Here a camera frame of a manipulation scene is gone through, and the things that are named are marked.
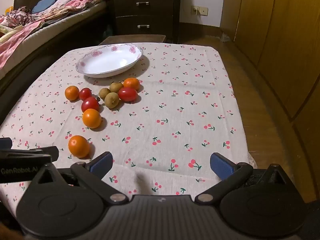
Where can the pink floral blanket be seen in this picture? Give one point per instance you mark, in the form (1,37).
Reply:
(15,42)

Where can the dark wooden bed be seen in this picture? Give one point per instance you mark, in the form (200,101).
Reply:
(62,26)

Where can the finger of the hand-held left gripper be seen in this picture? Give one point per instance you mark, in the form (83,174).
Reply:
(5,143)
(48,151)

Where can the worn wooden stool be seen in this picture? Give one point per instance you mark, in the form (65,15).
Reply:
(132,39)

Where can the beige wall outlet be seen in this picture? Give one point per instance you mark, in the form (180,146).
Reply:
(199,10)

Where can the small brown-green kiwi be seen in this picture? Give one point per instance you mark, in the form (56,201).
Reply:
(104,93)
(111,100)
(116,87)

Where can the white floral rim plate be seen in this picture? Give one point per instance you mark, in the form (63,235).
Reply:
(110,62)

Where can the small orange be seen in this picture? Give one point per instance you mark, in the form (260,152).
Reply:
(131,83)
(91,118)
(79,146)
(72,93)

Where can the crumpled dark floral cloth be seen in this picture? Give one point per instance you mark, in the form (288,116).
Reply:
(15,17)

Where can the yellow green quilt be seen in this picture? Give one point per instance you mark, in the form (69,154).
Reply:
(6,33)

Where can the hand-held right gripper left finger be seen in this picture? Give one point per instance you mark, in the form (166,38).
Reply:
(101,165)

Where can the dark wooden nightstand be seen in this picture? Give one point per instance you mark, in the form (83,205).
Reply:
(147,12)

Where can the white crumpled paper scrap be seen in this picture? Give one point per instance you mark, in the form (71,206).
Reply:
(225,37)

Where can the red cherry tomato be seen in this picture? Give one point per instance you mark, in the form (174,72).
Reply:
(85,93)
(90,104)
(127,94)

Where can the small yellow object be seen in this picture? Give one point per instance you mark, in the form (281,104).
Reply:
(9,10)

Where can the light floral bed sheet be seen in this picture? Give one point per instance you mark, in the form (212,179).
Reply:
(60,8)

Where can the cherry print tablecloth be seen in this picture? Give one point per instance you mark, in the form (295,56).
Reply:
(175,92)

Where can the wooden wardrobe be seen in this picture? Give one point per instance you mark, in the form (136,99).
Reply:
(287,42)

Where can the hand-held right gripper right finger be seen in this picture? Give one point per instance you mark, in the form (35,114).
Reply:
(221,166)

